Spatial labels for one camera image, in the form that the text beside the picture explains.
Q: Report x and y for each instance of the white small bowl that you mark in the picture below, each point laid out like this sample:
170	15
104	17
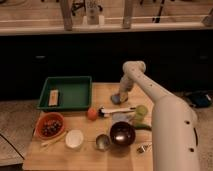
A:
74	139

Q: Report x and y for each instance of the white device on shelf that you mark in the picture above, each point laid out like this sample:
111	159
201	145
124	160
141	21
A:
92	12

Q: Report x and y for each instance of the grey folded cloth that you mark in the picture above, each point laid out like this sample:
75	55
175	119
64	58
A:
120	117

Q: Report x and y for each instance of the wooden block in tray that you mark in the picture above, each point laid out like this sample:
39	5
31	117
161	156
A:
53	98

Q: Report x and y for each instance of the small metal cup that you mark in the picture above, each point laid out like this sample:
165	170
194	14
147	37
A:
102	142

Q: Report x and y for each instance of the yellow chopstick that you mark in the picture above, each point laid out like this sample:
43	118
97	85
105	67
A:
49	142

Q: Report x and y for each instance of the wooden post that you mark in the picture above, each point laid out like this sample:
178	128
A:
66	14
127	15

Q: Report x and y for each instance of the orange fruit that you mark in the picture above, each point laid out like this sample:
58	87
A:
92	114

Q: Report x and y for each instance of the dark red bowl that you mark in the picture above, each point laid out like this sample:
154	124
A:
122	134

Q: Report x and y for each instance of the wooden post left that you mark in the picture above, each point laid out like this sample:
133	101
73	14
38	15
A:
66	14

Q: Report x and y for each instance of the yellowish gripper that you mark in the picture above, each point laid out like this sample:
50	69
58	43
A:
123	97

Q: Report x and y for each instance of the wooden post right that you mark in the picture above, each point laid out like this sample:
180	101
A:
127	15

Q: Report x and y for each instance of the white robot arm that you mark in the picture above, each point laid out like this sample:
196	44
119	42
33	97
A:
173	121

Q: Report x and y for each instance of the green plastic tray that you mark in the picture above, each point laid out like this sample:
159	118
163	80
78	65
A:
74	93

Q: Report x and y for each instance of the green toy vegetable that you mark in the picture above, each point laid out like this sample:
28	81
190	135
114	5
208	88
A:
140	112

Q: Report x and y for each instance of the dark bag on floor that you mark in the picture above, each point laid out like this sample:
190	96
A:
199	99

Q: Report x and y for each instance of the orange bowl with berries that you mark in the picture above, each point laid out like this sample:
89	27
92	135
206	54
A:
49	126

